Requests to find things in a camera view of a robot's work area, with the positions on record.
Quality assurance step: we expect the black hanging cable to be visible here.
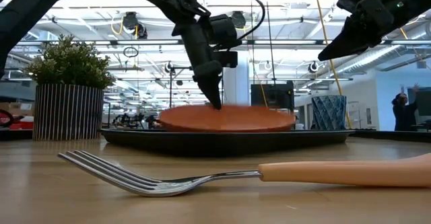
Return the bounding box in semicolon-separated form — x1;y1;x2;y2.
263;0;277;86

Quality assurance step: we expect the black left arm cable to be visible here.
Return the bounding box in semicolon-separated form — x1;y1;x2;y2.
181;0;267;40

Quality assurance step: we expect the yellow hanging cable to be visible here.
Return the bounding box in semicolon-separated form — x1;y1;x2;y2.
312;0;353;130

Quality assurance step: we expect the artificial plant in striped pot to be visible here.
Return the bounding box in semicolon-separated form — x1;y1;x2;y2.
23;34;117;141

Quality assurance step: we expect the black rectangular tray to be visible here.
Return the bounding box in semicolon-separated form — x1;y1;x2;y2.
100;128;355;158

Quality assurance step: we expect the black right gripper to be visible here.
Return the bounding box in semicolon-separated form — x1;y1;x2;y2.
318;0;395;62

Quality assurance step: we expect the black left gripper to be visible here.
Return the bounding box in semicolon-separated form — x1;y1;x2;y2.
171;18;224;110

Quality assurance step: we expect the red bin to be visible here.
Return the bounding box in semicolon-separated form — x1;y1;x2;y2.
0;109;34;131

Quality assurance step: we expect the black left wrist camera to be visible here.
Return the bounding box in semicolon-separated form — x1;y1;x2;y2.
207;14;243;69

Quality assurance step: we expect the fork with peach handle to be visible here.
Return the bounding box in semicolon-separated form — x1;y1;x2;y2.
57;149;431;198

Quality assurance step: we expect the dark blue textured cup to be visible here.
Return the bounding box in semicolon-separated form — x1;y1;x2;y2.
310;95;347;131

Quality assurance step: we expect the person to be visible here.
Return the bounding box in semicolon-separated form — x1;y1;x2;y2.
391;83;421;132

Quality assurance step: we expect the black ceiling cable reel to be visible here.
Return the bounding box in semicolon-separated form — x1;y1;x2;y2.
122;11;149;40

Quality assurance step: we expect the orange round plate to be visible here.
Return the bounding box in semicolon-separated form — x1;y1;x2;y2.
158;104;297;133

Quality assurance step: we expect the black desk monitor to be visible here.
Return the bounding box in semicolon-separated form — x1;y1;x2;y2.
407;87;431;117

